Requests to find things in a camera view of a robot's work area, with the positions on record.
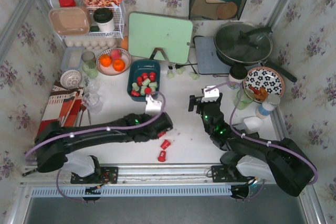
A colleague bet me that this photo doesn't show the teal plastic storage basket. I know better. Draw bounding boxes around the teal plastic storage basket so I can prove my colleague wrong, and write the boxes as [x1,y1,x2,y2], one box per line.
[127,60,161,102]

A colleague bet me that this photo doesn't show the white plastic scoop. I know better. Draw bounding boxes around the white plastic scoop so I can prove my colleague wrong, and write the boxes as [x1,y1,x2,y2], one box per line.
[234,116,263,134]

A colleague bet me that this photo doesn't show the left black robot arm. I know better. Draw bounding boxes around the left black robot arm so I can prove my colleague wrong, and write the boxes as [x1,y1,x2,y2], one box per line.
[34,112,173,173]

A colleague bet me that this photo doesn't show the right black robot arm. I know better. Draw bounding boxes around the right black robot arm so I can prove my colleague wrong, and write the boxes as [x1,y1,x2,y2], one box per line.
[188,95,317,197]

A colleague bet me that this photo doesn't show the grey induction cooker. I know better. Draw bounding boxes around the grey induction cooker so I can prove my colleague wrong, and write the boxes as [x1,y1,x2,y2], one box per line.
[193,36,230,76]

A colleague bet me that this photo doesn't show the green glass cup right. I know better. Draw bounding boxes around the green glass cup right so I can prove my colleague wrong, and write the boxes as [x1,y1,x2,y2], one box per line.
[234,89,255,110]

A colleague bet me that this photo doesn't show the black lid seasoning jar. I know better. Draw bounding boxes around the black lid seasoning jar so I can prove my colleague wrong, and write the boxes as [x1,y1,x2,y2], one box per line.
[228,64,248,89]

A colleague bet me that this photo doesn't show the carrot pieces on plate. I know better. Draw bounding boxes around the carrot pieces on plate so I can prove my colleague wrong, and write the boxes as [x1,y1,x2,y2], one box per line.
[249,86,269,101]

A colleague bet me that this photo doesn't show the blue floral plate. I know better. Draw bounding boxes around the blue floral plate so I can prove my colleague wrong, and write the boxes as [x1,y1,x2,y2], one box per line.
[243,67,285,98]

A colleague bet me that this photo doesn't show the white blue bottle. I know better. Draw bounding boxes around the white blue bottle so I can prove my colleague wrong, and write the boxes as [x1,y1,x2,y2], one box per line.
[255,93,280,119]

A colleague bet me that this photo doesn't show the metal cutting board stand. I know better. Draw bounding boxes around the metal cutting board stand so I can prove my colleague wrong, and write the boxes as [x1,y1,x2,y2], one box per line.
[149,47,173,68]

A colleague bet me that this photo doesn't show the clear glass cup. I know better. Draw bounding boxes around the clear glass cup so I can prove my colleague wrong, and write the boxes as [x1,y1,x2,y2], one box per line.
[84,77,100,93]
[82,93,103,113]

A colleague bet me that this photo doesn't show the black wok with lid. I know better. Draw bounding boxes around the black wok with lid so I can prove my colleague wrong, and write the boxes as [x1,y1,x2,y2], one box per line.
[214,22,297,83]

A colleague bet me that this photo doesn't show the pink fruit bowl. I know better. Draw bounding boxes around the pink fruit bowl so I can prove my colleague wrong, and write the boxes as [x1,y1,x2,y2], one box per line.
[96,48,132,76]

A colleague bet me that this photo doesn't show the copper spoon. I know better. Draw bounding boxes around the copper spoon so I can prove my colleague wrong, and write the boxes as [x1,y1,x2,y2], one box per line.
[78,104,86,126]

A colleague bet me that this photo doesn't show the green cutting board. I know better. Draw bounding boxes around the green cutting board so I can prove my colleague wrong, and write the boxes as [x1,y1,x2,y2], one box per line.
[128,12,193,64]

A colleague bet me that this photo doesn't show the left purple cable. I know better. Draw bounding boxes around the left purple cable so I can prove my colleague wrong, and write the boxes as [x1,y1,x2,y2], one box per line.
[25,91,166,204]

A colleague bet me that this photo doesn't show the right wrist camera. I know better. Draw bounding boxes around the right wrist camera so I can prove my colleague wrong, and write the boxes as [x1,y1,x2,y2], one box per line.
[201,86,220,102]

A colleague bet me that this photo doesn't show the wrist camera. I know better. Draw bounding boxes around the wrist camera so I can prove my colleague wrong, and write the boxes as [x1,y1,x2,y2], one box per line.
[145,94,162,115]
[201,86,220,102]

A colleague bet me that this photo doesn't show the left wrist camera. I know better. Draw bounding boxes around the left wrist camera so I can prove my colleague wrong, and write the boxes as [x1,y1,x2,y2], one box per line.
[145,94,162,115]

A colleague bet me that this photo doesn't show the black power plug cable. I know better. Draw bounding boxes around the black power plug cable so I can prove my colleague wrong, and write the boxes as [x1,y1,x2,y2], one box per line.
[167,61,199,74]

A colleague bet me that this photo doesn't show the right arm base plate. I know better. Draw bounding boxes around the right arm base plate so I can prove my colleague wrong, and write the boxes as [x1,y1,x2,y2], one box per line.
[211,165,254,183]

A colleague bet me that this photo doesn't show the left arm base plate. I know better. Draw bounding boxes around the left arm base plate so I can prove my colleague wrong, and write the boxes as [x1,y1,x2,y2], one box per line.
[70,167,119,184]

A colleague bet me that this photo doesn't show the silver utensil handle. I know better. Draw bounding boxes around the silver utensil handle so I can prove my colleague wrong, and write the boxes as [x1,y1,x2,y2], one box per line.
[87,111,91,125]

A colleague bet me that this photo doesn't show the grey slotted cable duct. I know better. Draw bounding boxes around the grey slotted cable duct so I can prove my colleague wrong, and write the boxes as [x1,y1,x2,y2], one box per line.
[32,185,232,198]

